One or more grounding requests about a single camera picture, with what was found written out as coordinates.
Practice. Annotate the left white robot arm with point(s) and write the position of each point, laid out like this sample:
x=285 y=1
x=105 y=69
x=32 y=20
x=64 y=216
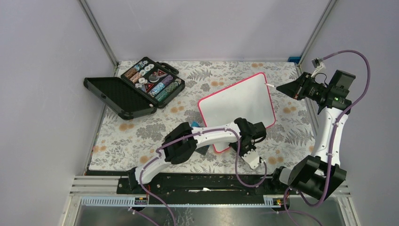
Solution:
x=184 y=140

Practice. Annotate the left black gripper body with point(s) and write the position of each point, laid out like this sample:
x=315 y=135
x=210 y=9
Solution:
x=244 y=149

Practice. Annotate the red whiteboard marker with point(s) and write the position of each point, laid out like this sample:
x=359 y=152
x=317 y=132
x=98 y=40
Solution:
x=270 y=85

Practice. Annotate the light blue lego brick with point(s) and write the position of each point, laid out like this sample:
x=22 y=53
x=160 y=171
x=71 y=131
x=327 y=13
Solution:
x=195 y=124

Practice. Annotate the aluminium frame rail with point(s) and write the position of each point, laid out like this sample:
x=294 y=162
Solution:
x=98 y=31

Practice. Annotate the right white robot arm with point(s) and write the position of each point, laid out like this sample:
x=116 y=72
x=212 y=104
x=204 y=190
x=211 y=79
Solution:
x=319 y=174

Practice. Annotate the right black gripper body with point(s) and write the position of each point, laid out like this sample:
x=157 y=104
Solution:
x=307 y=88

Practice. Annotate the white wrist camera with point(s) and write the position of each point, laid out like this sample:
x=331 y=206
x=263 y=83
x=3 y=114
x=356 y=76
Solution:
x=318 y=65
x=252 y=158

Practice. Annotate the black poker chip case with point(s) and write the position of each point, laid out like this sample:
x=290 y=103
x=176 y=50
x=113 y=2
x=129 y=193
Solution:
x=141 y=90

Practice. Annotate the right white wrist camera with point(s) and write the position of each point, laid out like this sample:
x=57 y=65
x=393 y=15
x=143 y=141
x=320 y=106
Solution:
x=318 y=65

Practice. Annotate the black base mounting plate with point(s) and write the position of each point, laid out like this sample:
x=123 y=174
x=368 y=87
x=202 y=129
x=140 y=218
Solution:
x=198 y=189

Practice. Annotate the dark grey lego baseplate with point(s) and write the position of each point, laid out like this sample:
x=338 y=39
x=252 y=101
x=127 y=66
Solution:
x=202 y=150

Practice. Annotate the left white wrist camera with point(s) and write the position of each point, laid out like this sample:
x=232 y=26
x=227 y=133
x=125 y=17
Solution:
x=252 y=158

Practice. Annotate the blue corner bracket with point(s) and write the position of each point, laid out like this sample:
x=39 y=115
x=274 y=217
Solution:
x=294 y=59

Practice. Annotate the pink framed whiteboard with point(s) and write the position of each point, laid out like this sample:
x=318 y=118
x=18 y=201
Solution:
x=249 y=99

